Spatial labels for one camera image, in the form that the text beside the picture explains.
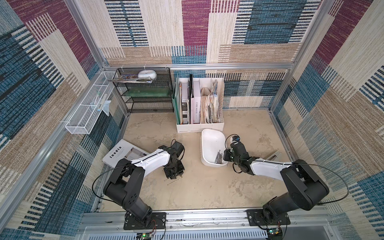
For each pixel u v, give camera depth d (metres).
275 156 0.94
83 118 0.81
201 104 0.99
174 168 0.75
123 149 0.94
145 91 0.96
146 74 0.90
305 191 0.44
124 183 0.45
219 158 0.94
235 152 0.74
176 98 0.86
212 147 1.01
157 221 0.72
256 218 0.73
